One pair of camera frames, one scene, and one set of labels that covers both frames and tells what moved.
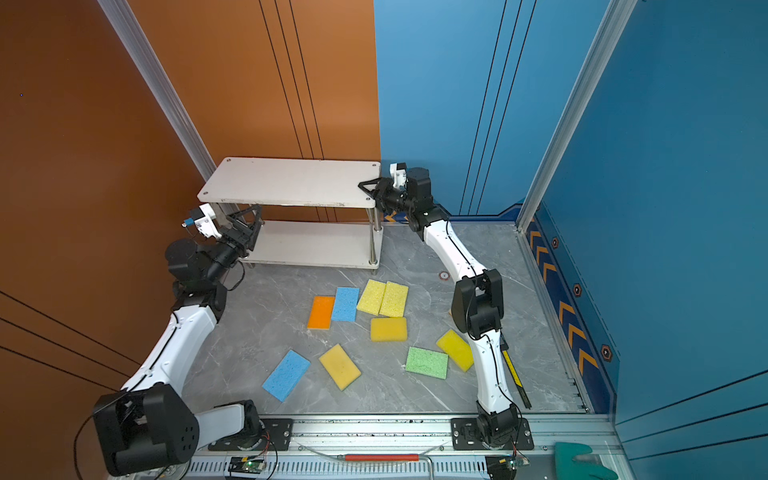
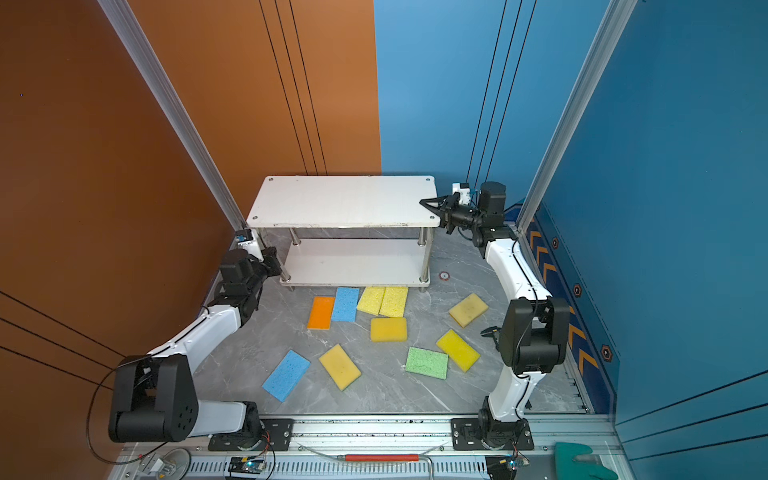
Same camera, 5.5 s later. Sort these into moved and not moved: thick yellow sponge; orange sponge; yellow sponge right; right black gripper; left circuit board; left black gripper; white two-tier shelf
Moved: right black gripper; white two-tier shelf; left black gripper
Not moved: thick yellow sponge; orange sponge; yellow sponge right; left circuit board
